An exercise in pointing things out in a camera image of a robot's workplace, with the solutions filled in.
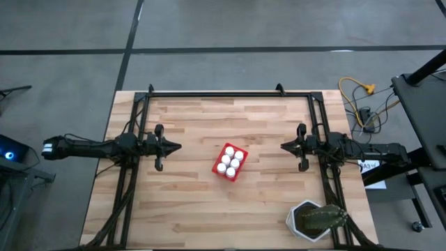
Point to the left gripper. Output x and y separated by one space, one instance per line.
160 148

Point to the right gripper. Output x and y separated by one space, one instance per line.
303 147

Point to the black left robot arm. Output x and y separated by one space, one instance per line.
87 150

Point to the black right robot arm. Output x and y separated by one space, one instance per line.
383 150

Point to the red plastic basket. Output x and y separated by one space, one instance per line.
217 173

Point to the white hexagonal plant pot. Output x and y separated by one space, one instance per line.
291 223

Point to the green cactus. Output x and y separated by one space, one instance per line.
324 218

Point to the black power strip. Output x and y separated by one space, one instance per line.
366 120

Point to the white paper label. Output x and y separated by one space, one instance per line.
369 167

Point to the black stand legs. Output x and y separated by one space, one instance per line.
386 172

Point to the black cart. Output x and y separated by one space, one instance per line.
421 115

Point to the black caster wheel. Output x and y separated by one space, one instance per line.
417 226

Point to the gray equipment stand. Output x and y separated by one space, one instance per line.
21 174

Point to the black diagonal pole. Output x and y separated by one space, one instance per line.
426 68

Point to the computer with blue light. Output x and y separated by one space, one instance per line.
10 153

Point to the black tripod leg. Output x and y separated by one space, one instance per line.
17 89

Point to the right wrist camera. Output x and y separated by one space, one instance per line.
313 142

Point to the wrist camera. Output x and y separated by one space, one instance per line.
150 141
313 142

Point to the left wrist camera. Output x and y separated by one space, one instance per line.
150 141

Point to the black frame clamp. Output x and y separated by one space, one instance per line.
279 88
151 88

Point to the black metal table frame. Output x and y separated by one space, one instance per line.
226 94

